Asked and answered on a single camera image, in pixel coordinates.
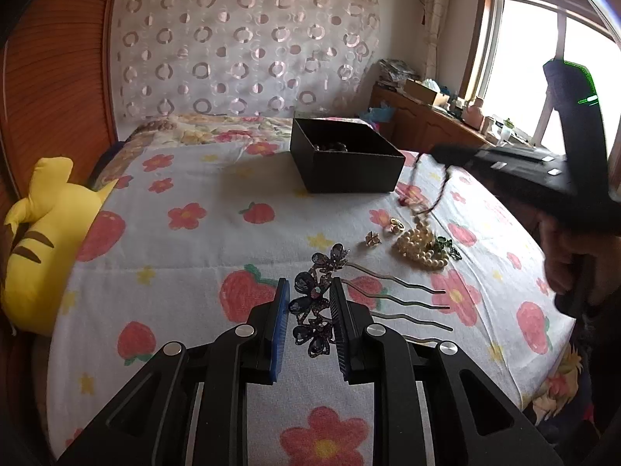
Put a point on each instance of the gold flower earring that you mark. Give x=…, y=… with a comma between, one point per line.
x=373, y=239

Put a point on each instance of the strawberry print bedsheet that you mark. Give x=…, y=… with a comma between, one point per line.
x=194, y=252

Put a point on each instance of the cardboard box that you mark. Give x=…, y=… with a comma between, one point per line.
x=422, y=94

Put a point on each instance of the wooden cabinet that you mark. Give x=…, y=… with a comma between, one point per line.
x=427, y=126

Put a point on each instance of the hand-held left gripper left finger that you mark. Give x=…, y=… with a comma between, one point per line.
x=280, y=330

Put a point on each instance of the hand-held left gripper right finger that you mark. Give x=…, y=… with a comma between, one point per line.
x=339, y=330

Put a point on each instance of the pile of printed bags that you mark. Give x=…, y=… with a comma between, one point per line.
x=395, y=72

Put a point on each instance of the green brooch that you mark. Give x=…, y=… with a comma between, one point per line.
x=449, y=247

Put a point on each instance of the beige window curtain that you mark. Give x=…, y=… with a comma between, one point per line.
x=436, y=19

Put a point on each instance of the wooden wardrobe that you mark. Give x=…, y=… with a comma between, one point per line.
x=53, y=82

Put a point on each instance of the blue plastic bag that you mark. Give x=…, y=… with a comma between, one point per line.
x=376, y=114

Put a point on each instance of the person's right hand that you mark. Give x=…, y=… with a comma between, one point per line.
x=558, y=262

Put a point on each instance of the pink jar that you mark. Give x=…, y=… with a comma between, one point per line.
x=474, y=111

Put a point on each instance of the circle pattern sheer curtain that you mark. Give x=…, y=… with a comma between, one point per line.
x=242, y=43

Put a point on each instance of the dark flower hair comb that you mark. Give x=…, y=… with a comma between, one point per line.
x=315, y=301

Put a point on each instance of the window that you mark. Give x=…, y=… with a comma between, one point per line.
x=519, y=58

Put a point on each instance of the floral blanket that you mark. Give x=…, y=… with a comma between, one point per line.
x=218, y=128

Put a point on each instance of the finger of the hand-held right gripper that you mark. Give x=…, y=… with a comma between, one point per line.
x=456, y=154

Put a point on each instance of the black square box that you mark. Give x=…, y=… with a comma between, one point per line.
x=349, y=170

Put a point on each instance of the yellow plush toy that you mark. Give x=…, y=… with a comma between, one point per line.
x=43, y=252

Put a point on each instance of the white bottle green cap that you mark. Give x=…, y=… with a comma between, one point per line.
x=507, y=131

